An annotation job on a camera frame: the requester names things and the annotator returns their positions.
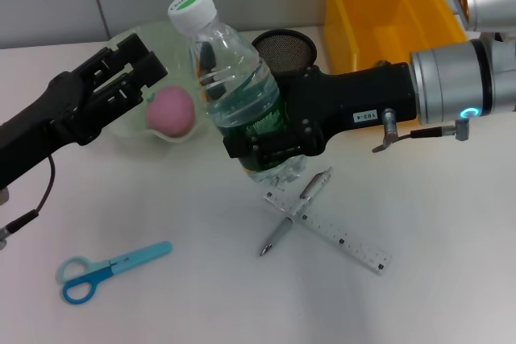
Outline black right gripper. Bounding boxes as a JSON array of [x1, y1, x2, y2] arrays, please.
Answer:
[[223, 61, 419, 171]]

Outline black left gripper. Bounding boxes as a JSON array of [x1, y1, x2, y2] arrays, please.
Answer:
[[0, 32, 169, 189]]

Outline clear water bottle green label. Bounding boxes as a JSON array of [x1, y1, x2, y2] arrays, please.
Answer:
[[167, 0, 310, 186]]

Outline pink peach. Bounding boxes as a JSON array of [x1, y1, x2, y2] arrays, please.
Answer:
[[144, 85, 197, 139]]

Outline green glass fruit plate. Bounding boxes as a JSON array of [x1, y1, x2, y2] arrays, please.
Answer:
[[107, 21, 210, 144]]

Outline silver ballpoint pen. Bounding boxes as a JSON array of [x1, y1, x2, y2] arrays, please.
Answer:
[[258, 166, 334, 258]]

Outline black mesh pen holder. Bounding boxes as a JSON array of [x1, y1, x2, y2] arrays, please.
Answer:
[[250, 28, 318, 79]]

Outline clear plastic ruler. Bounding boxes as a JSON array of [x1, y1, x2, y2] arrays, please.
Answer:
[[262, 189, 393, 276]]

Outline blue scissors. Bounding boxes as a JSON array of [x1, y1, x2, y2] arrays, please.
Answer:
[[55, 240, 173, 305]]

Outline yellow plastic storage bin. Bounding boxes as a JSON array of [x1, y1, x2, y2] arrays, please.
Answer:
[[322, 0, 468, 75]]

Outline right gripper cable with plug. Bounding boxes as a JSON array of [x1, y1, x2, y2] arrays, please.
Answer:
[[370, 108, 472, 155]]

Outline gripper cable with plug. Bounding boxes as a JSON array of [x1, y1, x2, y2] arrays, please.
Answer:
[[0, 155, 56, 251], [370, 108, 472, 155]]

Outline left gripper cable with plug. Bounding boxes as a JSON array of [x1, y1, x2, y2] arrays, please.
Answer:
[[0, 155, 56, 251]]

